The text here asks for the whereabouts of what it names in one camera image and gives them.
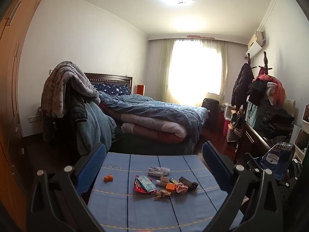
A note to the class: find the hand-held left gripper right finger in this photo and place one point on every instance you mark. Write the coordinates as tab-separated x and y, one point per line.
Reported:
217	166

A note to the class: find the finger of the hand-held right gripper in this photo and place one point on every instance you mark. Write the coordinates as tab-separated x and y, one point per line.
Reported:
252	160

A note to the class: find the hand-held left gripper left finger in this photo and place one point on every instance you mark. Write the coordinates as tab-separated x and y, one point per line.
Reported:
91	166

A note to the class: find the small black box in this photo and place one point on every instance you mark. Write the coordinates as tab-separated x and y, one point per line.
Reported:
187	181

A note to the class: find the small orange box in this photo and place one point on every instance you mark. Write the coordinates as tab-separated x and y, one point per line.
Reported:
170	186

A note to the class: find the red foil wrapper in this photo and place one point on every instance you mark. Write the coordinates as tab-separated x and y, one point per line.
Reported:
138	187

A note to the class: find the green white packet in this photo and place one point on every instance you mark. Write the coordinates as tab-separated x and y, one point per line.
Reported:
147	183

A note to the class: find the small orange toy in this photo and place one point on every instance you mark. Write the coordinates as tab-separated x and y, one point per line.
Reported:
108	178

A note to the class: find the dark wooden cabinet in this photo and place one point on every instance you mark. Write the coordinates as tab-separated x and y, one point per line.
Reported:
253	137

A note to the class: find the white storage bins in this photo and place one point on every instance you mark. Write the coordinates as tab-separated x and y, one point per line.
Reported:
301	142

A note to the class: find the striped bag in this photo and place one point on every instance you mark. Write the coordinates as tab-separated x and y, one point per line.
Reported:
236	128

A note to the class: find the dark folded clothes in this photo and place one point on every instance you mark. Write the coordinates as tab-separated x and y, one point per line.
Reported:
277	123

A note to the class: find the blue fleece blanket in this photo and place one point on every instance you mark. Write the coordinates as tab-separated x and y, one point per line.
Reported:
96	125

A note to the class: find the red storage box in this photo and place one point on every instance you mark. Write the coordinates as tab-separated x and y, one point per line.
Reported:
223	125

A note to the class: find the teal printed bag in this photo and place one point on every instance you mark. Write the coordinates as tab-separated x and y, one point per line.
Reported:
252	114

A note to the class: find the small cream box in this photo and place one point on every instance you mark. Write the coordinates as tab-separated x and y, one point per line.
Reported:
165	179

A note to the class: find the black suitcase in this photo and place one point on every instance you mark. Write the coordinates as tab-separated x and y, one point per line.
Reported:
210	113

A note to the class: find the white plastic container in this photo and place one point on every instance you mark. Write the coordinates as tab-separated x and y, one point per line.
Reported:
229	111

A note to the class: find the black padded jacket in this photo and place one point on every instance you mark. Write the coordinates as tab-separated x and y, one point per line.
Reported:
77	111

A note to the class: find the white tube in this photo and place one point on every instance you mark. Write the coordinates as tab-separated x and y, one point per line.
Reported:
161	183

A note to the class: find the bed with grey skirt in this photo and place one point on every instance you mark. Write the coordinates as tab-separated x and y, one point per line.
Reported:
149	148

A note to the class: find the brown crumpled paper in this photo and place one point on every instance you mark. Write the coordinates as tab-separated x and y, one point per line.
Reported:
162	193

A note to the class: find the blue striped tablecloth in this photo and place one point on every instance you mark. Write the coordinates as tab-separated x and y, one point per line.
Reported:
135	210

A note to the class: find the folded pink red quilt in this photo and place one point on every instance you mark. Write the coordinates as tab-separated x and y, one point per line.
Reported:
144	123

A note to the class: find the black garment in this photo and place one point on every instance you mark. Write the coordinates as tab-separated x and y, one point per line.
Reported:
257	89

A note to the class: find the black hanging coat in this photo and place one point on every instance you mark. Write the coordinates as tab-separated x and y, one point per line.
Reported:
242	84

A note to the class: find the blue star-print pillow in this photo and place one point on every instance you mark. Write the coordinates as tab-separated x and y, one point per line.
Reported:
113	89

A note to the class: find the grey patterned blanket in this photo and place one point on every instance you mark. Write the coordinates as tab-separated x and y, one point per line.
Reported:
65	82

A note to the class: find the dark wooden headboard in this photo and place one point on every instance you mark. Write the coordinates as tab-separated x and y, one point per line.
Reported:
108	77

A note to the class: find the orange bedside cabinet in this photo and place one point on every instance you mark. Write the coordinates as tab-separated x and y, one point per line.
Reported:
140	90

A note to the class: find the wooden coat rack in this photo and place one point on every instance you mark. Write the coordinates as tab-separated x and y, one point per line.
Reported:
248	59
265	62

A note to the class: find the sheer white curtain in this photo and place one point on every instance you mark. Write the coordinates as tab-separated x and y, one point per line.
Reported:
166	77

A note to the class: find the wooden wardrobe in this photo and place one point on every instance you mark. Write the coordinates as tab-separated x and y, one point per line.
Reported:
9	89

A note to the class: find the white air conditioner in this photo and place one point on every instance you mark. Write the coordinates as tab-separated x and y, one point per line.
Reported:
254	44

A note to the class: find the white wall outlet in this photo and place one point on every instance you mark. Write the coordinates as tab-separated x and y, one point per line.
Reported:
35	119

